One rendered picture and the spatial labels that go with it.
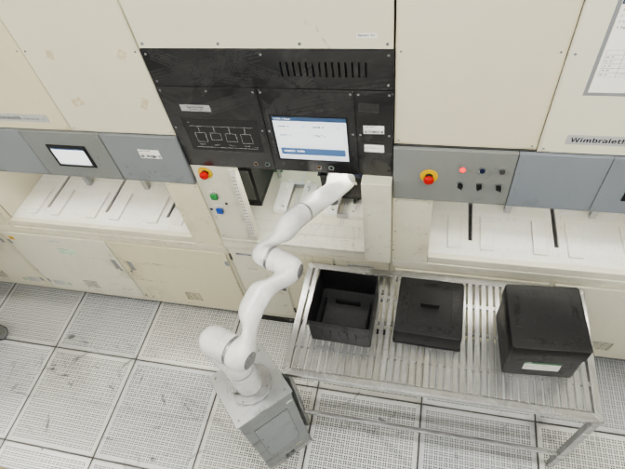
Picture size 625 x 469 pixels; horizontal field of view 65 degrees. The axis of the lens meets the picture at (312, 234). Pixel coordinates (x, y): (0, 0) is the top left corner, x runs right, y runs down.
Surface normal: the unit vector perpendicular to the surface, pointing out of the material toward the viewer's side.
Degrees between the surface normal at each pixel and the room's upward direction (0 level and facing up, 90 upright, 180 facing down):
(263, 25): 92
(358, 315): 0
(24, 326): 0
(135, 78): 90
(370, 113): 90
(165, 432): 0
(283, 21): 92
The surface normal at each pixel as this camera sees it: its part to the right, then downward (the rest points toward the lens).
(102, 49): -0.20, 0.79
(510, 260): -0.12, -0.61
